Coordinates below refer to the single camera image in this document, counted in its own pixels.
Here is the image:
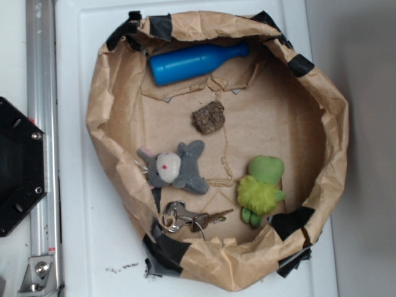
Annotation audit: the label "grey plush mouse toy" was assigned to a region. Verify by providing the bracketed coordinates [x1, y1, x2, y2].
[137, 140, 209, 195]

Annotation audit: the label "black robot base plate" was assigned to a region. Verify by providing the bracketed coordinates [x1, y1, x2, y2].
[1, 97, 46, 238]

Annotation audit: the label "green plush frog toy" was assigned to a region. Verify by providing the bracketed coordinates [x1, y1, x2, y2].
[237, 155, 286, 228]

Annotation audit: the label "white plastic tray base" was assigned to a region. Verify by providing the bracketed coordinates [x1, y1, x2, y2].
[54, 0, 340, 297]

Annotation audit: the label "metal corner bracket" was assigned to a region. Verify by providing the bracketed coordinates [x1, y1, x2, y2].
[17, 255, 57, 296]

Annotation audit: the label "brown grey rock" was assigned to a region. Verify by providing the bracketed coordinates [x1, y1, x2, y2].
[192, 100, 225, 134]

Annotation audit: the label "aluminium frame rail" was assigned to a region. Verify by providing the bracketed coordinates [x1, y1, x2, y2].
[26, 1, 64, 296]

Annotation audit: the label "metal keys on ring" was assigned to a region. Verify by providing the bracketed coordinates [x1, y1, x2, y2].
[162, 201, 233, 234]

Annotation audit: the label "blue plastic bottle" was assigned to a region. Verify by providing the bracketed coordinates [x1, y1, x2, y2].
[150, 41, 249, 86]

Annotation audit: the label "brown paper bag tray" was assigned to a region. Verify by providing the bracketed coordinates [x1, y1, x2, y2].
[86, 11, 349, 291]

